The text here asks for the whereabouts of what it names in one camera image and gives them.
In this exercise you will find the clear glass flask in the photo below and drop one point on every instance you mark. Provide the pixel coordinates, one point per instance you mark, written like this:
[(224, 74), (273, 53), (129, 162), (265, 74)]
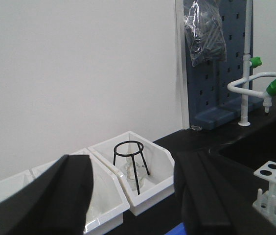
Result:
[(128, 170)]

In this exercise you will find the white storage bin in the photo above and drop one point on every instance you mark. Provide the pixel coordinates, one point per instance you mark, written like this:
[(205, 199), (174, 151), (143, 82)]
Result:
[(108, 201), (157, 186), (14, 183)]

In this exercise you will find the right white storage bin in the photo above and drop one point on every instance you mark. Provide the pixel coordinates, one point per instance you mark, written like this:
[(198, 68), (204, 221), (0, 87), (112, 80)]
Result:
[(157, 186)]

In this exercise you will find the black lab sink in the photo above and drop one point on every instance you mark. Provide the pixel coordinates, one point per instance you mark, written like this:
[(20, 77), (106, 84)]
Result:
[(252, 150)]

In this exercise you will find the middle white storage bin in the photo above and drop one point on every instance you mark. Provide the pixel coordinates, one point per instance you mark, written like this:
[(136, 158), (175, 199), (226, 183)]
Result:
[(108, 201)]

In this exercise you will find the black wire tripod stand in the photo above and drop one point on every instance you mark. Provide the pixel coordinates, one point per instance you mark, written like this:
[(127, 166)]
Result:
[(134, 148)]

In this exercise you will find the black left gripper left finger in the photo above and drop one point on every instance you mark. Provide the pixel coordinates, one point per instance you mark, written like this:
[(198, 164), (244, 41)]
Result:
[(56, 203)]

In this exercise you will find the plastic bag of grey pegs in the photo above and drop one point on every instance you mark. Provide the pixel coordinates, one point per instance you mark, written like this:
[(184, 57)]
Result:
[(204, 31)]

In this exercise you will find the left white storage bin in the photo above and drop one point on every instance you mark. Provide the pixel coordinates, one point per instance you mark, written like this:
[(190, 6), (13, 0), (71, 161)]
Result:
[(14, 183)]

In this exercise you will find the grey blue pegboard drying rack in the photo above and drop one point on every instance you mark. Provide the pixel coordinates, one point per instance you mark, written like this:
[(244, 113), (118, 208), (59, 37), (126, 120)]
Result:
[(211, 103)]

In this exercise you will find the blue plastic tray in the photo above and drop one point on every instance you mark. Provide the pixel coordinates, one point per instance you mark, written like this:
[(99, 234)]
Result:
[(178, 230)]

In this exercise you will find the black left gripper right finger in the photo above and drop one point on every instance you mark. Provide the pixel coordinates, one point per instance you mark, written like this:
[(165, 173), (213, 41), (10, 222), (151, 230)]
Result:
[(216, 196)]

